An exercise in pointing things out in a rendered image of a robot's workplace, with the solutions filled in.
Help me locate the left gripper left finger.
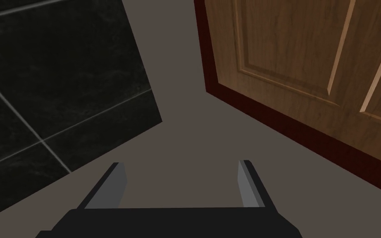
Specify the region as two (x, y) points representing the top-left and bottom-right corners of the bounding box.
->
(77, 162), (128, 210)

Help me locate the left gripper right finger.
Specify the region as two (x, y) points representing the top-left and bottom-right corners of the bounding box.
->
(238, 159), (279, 209)

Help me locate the brown wooden door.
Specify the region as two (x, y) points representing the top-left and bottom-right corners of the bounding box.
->
(204, 0), (381, 171)

